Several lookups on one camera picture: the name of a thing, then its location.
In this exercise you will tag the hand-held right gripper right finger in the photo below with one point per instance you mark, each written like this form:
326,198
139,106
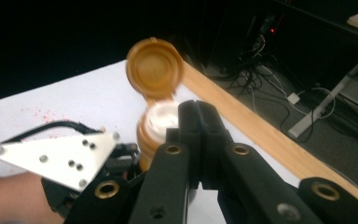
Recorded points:
213,130

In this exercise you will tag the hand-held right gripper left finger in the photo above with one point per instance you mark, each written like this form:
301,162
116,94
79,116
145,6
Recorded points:
188,124

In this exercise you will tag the orange bottle with flip lid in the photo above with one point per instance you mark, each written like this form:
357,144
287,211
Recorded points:
154,67

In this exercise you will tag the white power adapter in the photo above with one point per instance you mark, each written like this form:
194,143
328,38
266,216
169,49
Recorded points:
293,98

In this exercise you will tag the grey metal desk leg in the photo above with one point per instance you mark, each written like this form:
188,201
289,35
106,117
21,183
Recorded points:
326,99

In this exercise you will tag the black device with red light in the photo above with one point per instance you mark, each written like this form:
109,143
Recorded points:
268,26

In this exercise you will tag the dark desk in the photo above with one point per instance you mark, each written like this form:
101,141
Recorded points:
329,18

